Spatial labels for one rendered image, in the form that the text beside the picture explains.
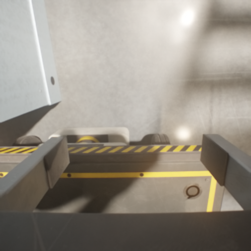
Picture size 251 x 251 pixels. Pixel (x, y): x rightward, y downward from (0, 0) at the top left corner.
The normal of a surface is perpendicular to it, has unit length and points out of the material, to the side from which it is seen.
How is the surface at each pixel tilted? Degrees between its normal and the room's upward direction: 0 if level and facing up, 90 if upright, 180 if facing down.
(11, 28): 90
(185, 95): 0
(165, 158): 0
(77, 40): 0
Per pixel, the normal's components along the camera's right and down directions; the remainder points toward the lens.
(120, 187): -0.02, 0.28
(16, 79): 0.99, -0.09
